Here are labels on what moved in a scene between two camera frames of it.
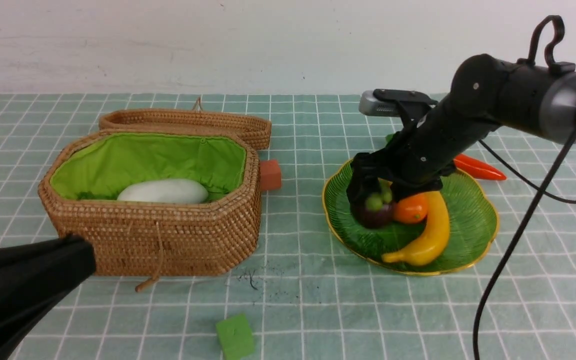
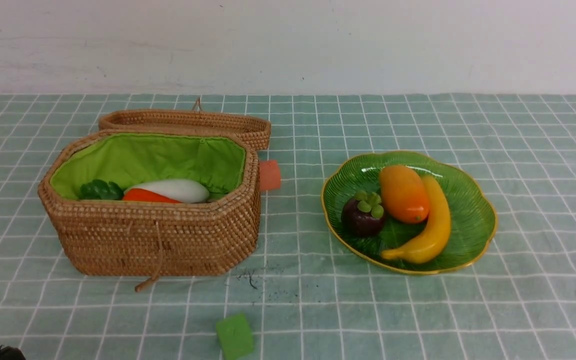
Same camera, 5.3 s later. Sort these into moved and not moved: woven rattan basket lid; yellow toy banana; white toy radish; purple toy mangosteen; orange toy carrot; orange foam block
Moved: orange toy carrot; purple toy mangosteen
Not moved: yellow toy banana; white toy radish; woven rattan basket lid; orange foam block
